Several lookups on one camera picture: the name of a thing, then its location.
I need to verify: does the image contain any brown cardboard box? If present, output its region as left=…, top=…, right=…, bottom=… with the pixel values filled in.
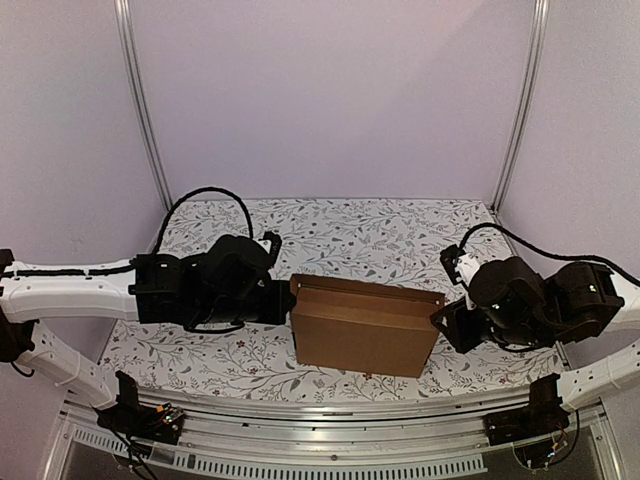
left=290, top=274, right=445, bottom=378

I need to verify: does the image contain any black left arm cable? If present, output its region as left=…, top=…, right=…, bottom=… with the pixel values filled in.
left=149, top=187, right=254, bottom=256

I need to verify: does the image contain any aluminium frame post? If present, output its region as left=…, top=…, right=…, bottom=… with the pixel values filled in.
left=114, top=0, right=173, bottom=211
left=489, top=0, right=550, bottom=214

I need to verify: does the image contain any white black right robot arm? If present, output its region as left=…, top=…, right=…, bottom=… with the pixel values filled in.
left=430, top=255, right=639, bottom=436

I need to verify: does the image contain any aluminium front rail base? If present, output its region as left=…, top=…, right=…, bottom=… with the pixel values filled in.
left=43, top=388, right=628, bottom=479

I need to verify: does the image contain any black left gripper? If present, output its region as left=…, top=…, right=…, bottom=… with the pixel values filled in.
left=196, top=285, right=295, bottom=330

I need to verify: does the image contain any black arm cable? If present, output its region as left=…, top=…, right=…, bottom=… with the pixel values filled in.
left=457, top=222, right=640, bottom=286
left=149, top=187, right=254, bottom=256

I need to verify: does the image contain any aluminium right frame post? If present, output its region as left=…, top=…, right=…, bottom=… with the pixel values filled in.
left=489, top=0, right=550, bottom=214

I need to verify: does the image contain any aluminium left frame post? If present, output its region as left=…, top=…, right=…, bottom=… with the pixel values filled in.
left=114, top=0, right=173, bottom=211

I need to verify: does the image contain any floral patterned table mat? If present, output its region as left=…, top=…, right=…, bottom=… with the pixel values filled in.
left=100, top=199, right=565, bottom=404

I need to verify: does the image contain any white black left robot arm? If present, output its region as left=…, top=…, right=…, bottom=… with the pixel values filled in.
left=1, top=233, right=296, bottom=434

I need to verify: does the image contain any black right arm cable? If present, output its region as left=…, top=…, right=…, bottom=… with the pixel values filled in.
left=457, top=222, right=640, bottom=286

